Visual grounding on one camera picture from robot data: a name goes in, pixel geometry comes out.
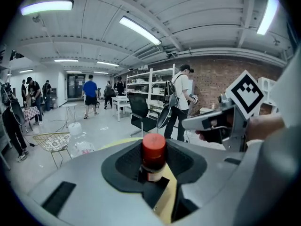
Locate gold wire chair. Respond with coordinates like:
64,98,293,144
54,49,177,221
32,132,72,169

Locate dark double door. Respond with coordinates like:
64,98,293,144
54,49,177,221
66,73,86,100

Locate checkered cloth table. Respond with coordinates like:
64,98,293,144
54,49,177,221
22,106,41,131

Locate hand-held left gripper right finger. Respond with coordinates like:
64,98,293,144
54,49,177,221
164,121,301,226

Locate white round side table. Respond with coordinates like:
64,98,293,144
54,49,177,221
60,102,78,123

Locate white shelving unit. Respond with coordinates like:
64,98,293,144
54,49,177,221
126,64,176,117

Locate person's right forearm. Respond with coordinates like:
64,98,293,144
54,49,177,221
246,113,290,141

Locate small white desk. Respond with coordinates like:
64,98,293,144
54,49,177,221
111,95,132,122

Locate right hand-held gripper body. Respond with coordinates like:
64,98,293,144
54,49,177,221
218,70,265,153

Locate red-capped bottle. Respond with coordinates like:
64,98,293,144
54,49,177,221
140,133,167,183

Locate clear plastic water bottle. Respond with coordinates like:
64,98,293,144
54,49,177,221
67,122,96,160

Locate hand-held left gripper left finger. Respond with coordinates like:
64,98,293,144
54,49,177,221
26,139,170,226

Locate white cubby shelf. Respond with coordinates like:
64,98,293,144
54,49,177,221
257,76,281,115

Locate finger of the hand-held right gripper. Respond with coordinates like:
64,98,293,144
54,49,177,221
182,108,235,132

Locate person's right hand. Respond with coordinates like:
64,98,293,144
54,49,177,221
195,128,223,144

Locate grey shell backpack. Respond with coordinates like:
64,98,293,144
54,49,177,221
1,82,25,127
157,80,180,129

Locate black mesh office chair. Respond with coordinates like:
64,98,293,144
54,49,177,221
128,95,160,137

